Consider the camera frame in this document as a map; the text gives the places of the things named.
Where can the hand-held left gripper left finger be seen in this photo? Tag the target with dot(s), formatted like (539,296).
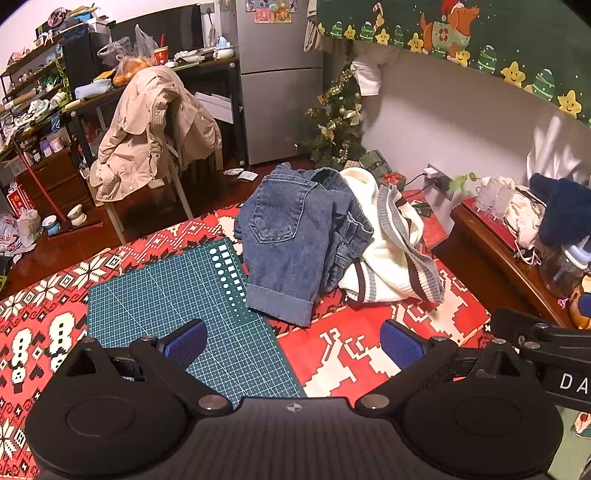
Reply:
(189,341)

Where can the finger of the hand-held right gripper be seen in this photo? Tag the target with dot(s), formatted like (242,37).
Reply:
(508,323)

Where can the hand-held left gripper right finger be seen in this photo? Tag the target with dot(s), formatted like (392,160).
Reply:
(399,344)

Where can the blue denim jeans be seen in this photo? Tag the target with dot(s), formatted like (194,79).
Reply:
(286,240)

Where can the green cutting mat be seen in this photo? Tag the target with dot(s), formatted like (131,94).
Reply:
(152,295)

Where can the clear baby bottle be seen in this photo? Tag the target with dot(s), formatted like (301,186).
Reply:
(565,267)

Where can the white knit sweater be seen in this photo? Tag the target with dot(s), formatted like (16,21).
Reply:
(392,258)

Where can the wooden side table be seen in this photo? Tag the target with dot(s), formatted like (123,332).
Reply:
(480,235)

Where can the cream cloth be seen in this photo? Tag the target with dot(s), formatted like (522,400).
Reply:
(524,221)

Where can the clear glass cups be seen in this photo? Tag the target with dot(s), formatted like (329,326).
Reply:
(494,198)

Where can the dark blue fuzzy cloth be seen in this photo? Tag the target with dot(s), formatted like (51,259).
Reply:
(563,207)

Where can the pale chair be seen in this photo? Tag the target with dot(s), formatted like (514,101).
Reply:
(115,224)

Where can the red patterned blanket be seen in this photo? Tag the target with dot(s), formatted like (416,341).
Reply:
(46,314)

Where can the white ceramic pot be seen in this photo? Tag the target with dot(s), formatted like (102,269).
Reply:
(75,216)

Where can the white paper scrap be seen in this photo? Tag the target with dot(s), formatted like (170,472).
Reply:
(242,175)

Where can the white plastic sheet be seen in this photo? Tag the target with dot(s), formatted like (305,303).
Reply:
(554,152)

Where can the blue white bowl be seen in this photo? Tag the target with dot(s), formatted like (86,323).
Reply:
(51,226)

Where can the green gift box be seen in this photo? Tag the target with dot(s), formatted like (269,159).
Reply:
(373,162)

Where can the white plastic bag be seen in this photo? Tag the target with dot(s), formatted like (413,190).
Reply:
(23,230)

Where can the beige jacket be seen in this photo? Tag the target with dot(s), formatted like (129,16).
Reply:
(147,134)

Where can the wooden drawer cabinet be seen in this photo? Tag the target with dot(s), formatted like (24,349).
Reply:
(51,175)

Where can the red broom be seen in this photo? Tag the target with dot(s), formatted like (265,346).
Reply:
(39,184)

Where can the small Christmas tree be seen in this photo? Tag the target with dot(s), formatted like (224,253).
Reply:
(334,134)

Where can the red white box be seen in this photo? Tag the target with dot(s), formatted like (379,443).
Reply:
(18,201)

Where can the white paper sheet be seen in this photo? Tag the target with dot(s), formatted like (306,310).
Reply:
(214,108)

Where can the grey refrigerator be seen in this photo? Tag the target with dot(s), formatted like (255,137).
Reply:
(277,115)

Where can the plastic bag of oranges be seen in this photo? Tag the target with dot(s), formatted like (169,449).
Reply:
(127,69)

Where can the black monitor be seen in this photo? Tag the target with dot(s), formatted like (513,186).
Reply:
(175,27)

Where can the cluttered wooden shelf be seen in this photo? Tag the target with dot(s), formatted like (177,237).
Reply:
(27,64)

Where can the colourful fridge magnets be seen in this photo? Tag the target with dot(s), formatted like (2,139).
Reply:
(272,11)

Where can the wall socket with charger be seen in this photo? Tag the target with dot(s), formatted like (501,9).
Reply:
(438,177)

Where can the white cloth on wall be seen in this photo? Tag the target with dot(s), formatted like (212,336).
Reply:
(369,78)

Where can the green Christmas wall banner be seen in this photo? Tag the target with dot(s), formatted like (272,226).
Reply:
(415,18)

